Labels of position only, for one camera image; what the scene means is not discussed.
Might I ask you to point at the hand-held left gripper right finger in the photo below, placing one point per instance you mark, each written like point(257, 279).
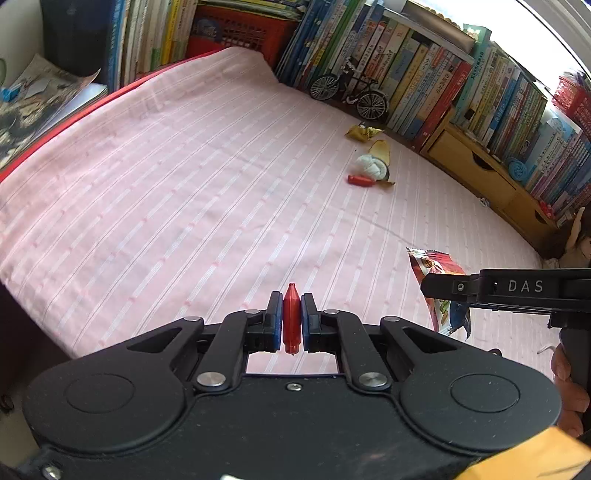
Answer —
point(307, 318)

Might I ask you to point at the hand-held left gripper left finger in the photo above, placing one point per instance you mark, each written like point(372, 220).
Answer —
point(275, 318)

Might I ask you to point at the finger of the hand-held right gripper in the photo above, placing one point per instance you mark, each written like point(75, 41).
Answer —
point(448, 286)

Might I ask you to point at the red blue snack packet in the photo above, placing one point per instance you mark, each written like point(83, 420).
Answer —
point(434, 265)

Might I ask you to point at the person's right hand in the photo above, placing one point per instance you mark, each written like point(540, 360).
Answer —
point(570, 401)

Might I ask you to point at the doll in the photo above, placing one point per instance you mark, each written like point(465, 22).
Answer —
point(577, 240)

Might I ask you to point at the wooden drawer unit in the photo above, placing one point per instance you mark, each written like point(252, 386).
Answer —
point(480, 180)

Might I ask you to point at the blue round toy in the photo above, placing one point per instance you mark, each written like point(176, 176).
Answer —
point(517, 169)

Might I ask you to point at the white crumpled tissue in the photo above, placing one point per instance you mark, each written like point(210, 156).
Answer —
point(369, 166)

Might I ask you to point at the beige round chip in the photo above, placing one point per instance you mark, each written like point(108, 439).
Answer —
point(381, 150)

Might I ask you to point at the pink striped bed sheet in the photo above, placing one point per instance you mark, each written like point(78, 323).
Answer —
point(184, 184)

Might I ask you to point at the small gold wrapper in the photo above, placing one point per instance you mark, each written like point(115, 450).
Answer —
point(362, 133)

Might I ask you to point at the red plastic basket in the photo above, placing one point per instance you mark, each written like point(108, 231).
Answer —
point(240, 34)
point(575, 99)

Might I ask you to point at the row of books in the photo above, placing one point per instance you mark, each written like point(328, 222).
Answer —
point(147, 37)
point(438, 69)

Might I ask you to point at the model bicycle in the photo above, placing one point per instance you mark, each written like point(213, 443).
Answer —
point(344, 81)

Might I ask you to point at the stack of magazines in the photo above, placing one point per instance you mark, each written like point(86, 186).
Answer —
point(41, 97)

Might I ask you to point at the dark blue binder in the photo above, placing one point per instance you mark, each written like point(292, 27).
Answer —
point(78, 41)

